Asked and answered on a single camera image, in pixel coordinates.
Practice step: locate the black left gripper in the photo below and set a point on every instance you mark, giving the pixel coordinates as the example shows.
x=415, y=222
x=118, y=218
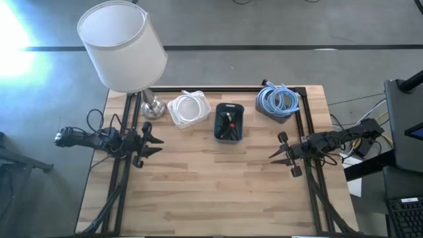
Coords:
x=140, y=145

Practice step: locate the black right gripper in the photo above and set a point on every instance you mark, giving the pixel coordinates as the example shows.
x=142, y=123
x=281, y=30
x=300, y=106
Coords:
x=295, y=153

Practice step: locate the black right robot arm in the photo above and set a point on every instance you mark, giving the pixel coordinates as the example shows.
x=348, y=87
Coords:
x=343, y=135

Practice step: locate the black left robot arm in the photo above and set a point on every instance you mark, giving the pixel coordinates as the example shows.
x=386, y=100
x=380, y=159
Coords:
x=89, y=139

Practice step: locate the white plastic bin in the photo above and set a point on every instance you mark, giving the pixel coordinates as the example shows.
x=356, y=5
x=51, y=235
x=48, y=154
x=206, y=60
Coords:
x=173, y=115

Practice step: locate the grey translucent plastic bin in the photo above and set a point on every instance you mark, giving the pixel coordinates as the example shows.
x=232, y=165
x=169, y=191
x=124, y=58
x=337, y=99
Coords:
x=267, y=110

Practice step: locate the teal plastic bin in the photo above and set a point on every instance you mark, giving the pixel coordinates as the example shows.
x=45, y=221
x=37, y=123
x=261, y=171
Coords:
x=219, y=109

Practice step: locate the white paper sheet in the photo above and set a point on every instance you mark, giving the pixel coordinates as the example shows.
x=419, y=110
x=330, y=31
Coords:
x=355, y=185

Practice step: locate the black desk crossbar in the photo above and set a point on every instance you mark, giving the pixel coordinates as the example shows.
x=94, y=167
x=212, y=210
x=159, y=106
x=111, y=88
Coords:
x=367, y=165

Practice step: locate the white shade table lamp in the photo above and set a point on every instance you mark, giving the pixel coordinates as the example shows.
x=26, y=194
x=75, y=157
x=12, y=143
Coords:
x=122, y=46

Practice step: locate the black monitor back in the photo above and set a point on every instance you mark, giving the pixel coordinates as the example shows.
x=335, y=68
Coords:
x=403, y=132

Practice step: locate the black laptop keyboard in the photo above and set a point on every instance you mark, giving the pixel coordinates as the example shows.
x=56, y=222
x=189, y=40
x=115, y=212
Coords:
x=408, y=218

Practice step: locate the black aluminium table frame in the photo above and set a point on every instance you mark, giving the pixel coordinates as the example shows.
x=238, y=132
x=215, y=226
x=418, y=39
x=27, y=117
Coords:
x=120, y=185

